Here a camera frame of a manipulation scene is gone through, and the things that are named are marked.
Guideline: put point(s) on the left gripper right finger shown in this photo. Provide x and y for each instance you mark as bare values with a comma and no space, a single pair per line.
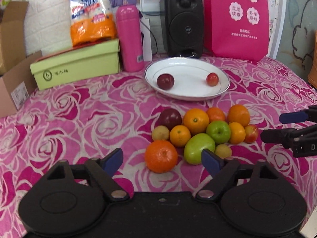
254,198

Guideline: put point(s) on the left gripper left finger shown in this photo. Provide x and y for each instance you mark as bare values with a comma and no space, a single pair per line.
69,199

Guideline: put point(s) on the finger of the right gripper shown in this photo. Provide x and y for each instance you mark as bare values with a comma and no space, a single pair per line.
290,137
301,116

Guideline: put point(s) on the red-yellow small apple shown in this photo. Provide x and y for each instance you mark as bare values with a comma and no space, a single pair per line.
251,133

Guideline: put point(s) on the large green mango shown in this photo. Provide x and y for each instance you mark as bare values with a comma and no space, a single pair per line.
195,146

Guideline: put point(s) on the large orange mandarin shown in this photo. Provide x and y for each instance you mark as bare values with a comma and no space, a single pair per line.
161,156

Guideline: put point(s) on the yellow orange right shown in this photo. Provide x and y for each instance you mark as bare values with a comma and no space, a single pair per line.
237,133

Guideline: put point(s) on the orange back right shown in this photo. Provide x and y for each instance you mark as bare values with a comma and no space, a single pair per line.
240,114

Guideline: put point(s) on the yellow-brown small fruit right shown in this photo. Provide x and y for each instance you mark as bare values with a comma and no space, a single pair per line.
223,151

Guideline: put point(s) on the yellow-brown small fruit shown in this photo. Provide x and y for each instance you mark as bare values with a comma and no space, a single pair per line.
223,151
160,133

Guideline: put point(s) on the green apple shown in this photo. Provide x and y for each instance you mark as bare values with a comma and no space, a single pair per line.
219,131

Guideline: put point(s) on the red-orange tangerine back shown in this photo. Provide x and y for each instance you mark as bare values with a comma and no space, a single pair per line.
215,114

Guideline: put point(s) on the pink rose tablecloth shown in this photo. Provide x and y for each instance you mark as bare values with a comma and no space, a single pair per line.
90,118

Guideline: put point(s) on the large orange with navel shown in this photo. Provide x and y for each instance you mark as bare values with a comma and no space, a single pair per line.
196,120

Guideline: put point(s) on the small red apple on plate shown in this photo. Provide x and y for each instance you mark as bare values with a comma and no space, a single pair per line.
212,79

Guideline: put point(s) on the small orange front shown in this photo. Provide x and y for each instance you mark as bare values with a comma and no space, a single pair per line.
179,135

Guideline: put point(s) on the yellow-brown small fruit left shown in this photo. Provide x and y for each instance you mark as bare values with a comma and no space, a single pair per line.
160,133

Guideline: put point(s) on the white plate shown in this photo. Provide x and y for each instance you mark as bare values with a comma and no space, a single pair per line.
189,79

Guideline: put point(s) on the dark purple plum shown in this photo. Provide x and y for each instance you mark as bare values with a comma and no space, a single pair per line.
170,118

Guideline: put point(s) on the pink fabric bag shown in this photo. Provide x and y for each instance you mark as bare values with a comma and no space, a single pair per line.
237,29

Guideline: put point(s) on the cardboard box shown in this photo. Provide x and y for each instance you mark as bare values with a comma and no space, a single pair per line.
17,81

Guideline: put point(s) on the dark red plum on plate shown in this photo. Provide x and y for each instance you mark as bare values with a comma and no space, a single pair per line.
165,81

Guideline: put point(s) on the green shoe box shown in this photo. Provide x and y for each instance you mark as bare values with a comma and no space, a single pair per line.
85,63

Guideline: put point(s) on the red booklet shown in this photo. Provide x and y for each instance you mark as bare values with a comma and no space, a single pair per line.
69,50

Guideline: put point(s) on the black speaker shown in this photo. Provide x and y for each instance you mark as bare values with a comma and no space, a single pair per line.
183,27

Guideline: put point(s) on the paper cup package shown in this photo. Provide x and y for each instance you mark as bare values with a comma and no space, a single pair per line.
90,21

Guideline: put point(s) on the white box behind thermos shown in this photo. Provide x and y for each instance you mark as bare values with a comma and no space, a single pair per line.
146,39

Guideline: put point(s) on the pink thermos bottle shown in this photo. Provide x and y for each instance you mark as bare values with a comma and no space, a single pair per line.
129,34

